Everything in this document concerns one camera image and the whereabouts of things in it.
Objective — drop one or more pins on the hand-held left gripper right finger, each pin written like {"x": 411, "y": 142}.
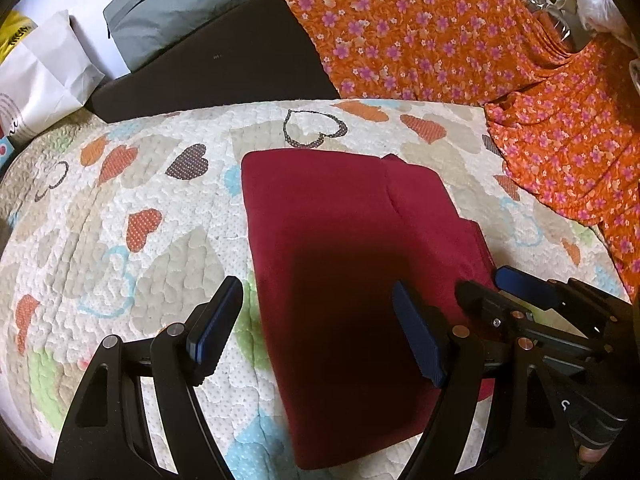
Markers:
{"x": 420, "y": 335}

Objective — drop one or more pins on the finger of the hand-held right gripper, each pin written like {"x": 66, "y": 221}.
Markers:
{"x": 482, "y": 302}
{"x": 525, "y": 282}

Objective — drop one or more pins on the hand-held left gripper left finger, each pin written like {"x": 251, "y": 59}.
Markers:
{"x": 215, "y": 325}

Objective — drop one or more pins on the dark red cloth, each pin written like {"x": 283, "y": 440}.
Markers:
{"x": 325, "y": 220}

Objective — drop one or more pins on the person's right hand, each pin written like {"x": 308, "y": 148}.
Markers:
{"x": 591, "y": 455}

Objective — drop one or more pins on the heart print quilt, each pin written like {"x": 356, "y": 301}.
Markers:
{"x": 150, "y": 185}

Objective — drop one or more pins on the dark brown cushion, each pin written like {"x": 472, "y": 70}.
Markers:
{"x": 210, "y": 75}

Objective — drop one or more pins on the blue printed box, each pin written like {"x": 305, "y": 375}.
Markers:
{"x": 4, "y": 149}

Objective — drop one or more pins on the silver foil sheet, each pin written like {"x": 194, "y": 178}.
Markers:
{"x": 537, "y": 2}

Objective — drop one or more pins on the white plastic bag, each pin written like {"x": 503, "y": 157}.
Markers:
{"x": 600, "y": 10}

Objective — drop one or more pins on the orange floral cloth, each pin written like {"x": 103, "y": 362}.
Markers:
{"x": 400, "y": 25}

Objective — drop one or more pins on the white paper bag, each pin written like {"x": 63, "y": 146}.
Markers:
{"x": 45, "y": 80}

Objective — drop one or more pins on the grey bag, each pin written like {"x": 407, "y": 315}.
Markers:
{"x": 175, "y": 15}

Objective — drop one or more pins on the yellow shiny bag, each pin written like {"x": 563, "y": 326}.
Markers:
{"x": 15, "y": 35}

